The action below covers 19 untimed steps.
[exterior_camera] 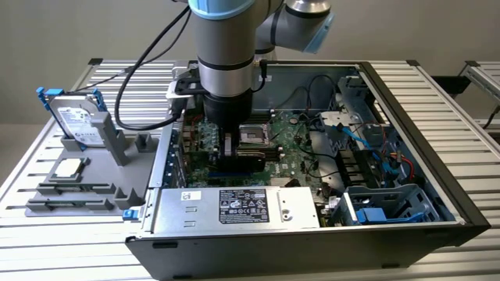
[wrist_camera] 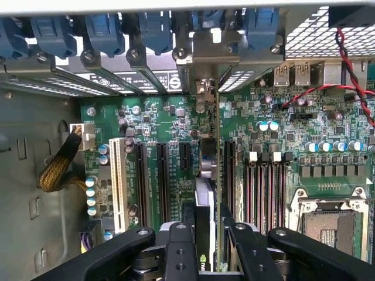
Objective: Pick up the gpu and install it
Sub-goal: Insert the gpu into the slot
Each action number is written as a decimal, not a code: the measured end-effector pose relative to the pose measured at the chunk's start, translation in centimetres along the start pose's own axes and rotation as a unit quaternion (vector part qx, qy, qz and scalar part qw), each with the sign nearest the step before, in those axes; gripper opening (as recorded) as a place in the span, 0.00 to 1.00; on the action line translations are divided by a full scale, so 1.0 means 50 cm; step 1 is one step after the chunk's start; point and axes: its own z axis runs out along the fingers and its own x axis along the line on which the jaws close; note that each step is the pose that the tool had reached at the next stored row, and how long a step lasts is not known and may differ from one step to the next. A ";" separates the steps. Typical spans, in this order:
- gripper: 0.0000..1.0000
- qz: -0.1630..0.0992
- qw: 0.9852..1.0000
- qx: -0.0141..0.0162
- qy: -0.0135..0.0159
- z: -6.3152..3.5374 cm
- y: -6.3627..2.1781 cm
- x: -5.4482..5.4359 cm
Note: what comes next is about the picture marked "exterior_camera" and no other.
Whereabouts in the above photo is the thick black camera cable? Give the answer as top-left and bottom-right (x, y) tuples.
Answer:
(116, 5), (193, 131)

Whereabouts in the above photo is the CPU socket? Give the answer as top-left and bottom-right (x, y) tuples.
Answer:
(239, 124), (273, 146)

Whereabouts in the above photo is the green motherboard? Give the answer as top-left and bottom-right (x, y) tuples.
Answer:
(180, 110), (345, 189)

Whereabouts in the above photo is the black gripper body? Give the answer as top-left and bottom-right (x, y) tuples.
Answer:
(201, 92), (253, 133)

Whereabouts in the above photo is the thin grey cable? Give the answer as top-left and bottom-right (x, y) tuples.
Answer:
(72, 66), (135, 92)

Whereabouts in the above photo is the black looped internal cable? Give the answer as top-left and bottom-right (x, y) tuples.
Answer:
(305, 74), (340, 118)

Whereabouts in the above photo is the metal disk bay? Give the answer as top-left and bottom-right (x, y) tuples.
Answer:
(316, 110), (392, 160)

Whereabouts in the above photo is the grey parts rack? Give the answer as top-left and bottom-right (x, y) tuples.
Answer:
(24, 112), (157, 218)

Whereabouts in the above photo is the blue drive caddy latch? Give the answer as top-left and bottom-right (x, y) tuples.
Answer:
(356, 207), (388, 225)

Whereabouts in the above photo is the black fan shroud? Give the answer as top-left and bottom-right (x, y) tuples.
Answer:
(336, 150), (383, 189)

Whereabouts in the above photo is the silver chipset heatsink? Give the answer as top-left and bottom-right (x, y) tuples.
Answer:
(271, 177), (303, 189)

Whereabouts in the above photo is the black graphics card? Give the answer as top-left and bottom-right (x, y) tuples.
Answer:
(185, 149), (267, 174)

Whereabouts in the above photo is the silver black wrist camera mount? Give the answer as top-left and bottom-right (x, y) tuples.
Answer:
(165, 77), (205, 101)

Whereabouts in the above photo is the black open PC case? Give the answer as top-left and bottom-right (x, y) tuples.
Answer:
(124, 60), (492, 281)

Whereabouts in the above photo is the blue hard disk caddy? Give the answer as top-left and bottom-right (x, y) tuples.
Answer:
(35, 87), (109, 152)

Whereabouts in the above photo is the metal optical drive cage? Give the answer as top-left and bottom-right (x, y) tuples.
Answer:
(333, 75), (376, 118)

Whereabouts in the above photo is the silver CPU chip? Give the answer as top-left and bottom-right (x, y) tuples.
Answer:
(52, 159), (85, 179)

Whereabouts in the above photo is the neighbouring metal slat table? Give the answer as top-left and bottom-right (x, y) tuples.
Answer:
(457, 60), (500, 102)

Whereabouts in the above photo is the black antenna stub cable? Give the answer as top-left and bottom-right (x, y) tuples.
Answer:
(252, 58), (271, 92)

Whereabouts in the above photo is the black RAM slot bank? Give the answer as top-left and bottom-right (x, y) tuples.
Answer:
(237, 145), (283, 161)

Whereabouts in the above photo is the red wire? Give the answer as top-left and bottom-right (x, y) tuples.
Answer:
(396, 154), (417, 180)

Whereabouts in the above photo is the silver power supply unit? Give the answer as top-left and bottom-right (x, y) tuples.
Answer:
(149, 186), (321, 232)

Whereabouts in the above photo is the blue SATA wire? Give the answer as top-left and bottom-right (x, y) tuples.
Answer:
(335, 122), (395, 184)

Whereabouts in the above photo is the silver hard disk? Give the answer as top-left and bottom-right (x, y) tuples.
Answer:
(48, 95), (107, 147)

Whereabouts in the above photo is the blue drive cage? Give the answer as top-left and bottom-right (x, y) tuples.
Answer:
(341, 183), (439, 227)

